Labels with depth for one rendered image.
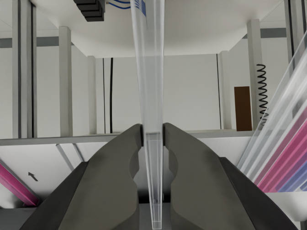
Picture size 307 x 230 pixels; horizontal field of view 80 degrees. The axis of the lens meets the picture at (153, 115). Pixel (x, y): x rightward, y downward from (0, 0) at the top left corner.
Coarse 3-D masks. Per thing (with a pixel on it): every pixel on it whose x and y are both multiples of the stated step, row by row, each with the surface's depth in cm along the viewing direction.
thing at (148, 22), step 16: (144, 0) 7; (160, 0) 7; (144, 16) 8; (160, 16) 8; (144, 32) 8; (160, 32) 8; (144, 48) 9; (160, 48) 9; (144, 64) 9; (160, 64) 9; (144, 80) 10; (160, 80) 10; (144, 96) 11; (160, 96) 11; (144, 112) 11; (160, 112) 11; (144, 128) 12; (160, 128) 12; (144, 144) 14; (160, 144) 14; (160, 160) 15; (160, 176) 17; (160, 192) 19; (160, 208) 22; (160, 224) 26
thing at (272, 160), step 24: (288, 72) 16; (288, 96) 17; (264, 120) 20; (288, 120) 20; (264, 144) 22; (288, 144) 22; (240, 168) 26; (264, 168) 26; (288, 168) 26; (264, 192) 31
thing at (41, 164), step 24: (0, 144) 23; (24, 144) 23; (48, 144) 23; (72, 144) 23; (96, 144) 23; (216, 144) 24; (240, 144) 24; (24, 168) 26; (48, 168) 27; (72, 168) 27; (144, 168) 27; (168, 168) 27; (0, 192) 31; (48, 192) 32; (144, 192) 32; (168, 192) 33; (288, 192) 34; (288, 216) 43
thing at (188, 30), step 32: (32, 0) 49; (64, 0) 50; (128, 0) 51; (192, 0) 52; (224, 0) 52; (256, 0) 53; (96, 32) 67; (128, 32) 68; (192, 32) 70; (224, 32) 71
